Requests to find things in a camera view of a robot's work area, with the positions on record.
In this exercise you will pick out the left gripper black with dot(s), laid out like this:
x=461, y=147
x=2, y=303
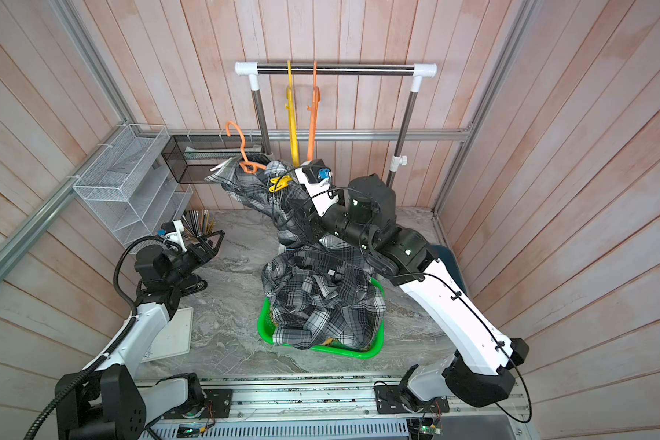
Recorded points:
x=209, y=251

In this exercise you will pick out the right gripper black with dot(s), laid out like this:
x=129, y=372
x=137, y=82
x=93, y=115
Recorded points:
x=315, y=223

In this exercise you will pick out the grey plaid shirt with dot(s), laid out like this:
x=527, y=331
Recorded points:
x=252, y=190
x=315, y=260

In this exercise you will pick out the orange hanger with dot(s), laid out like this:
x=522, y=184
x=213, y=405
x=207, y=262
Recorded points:
x=313, y=109
x=249, y=167

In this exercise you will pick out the yellow plastic hanger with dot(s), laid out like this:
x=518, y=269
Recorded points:
x=290, y=106

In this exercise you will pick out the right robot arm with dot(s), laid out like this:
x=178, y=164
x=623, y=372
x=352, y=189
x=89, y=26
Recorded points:
x=484, y=367

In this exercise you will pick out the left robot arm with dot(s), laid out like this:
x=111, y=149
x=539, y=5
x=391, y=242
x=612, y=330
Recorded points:
x=102, y=401

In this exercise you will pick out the pink pencil cup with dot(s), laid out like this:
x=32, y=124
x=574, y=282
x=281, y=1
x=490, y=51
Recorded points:
x=198, y=223

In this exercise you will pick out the white booklet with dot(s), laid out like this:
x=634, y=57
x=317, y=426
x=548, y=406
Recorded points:
x=175, y=339

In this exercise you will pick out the dark teal tray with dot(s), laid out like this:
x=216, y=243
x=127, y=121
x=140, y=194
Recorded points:
x=449, y=259

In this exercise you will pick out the metal clothes rack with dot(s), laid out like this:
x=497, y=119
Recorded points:
x=417, y=72

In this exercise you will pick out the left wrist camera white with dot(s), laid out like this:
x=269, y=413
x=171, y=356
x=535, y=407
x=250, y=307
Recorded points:
x=172, y=233

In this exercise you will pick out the black mesh wall basket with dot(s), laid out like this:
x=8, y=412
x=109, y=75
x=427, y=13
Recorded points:
x=191, y=157

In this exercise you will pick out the white wire mesh shelf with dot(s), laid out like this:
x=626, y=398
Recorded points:
x=129, y=186

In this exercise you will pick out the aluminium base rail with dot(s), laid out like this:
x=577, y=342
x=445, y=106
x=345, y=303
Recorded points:
x=334, y=406

